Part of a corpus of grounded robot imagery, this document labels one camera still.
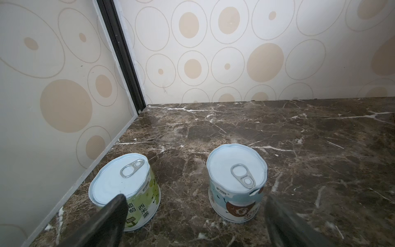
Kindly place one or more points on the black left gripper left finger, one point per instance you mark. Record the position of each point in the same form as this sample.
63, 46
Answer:
104, 229

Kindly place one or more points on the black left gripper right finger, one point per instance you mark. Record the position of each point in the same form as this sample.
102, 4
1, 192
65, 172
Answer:
287, 229

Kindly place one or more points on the black corner frame post left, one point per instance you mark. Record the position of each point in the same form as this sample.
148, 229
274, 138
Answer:
118, 36

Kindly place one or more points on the light blue bear can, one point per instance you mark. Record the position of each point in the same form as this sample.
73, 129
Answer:
237, 175

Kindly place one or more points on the green label can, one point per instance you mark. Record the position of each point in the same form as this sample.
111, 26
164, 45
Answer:
132, 176

